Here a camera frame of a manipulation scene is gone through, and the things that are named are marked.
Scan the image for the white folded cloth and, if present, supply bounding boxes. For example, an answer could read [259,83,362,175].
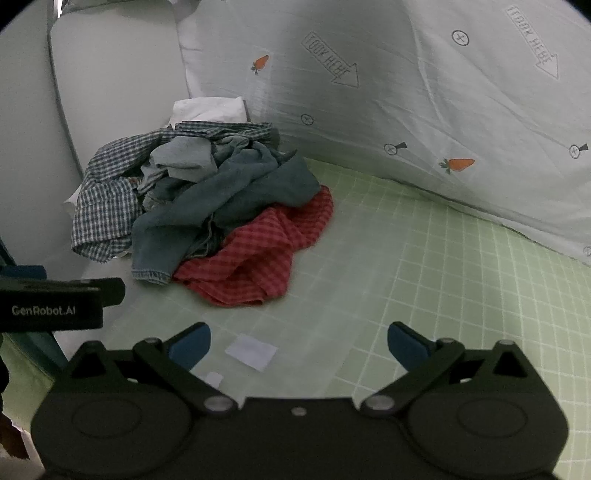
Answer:
[168,96,250,128]

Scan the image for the dark teal denim garment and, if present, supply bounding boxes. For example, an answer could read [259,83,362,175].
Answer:
[131,141,322,285]

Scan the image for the large white paper scrap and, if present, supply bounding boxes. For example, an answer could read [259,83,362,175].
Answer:
[225,335,279,371]

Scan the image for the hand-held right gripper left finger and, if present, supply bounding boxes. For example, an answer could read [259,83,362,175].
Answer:
[68,322,240,419]

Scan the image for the light grey-blue garment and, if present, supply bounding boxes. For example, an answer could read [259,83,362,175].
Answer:
[139,136,219,209]

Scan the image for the red checked cloth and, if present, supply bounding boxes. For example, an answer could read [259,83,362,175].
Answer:
[173,185,334,306]

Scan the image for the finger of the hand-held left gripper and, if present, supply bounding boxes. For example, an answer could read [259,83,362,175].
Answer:
[0,276,126,306]
[0,264,47,280]

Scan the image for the blue white checked shirt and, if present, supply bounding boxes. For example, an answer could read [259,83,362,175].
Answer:
[69,121,280,264]

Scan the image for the green cutting mat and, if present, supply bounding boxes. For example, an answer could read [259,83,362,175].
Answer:
[0,156,591,418]

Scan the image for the carrot print white quilt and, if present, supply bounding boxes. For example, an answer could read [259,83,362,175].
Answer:
[175,0,591,267]

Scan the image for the white padded cushion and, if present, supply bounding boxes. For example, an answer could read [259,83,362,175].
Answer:
[48,0,186,179]

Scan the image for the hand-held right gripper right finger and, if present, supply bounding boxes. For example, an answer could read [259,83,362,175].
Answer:
[360,321,540,419]

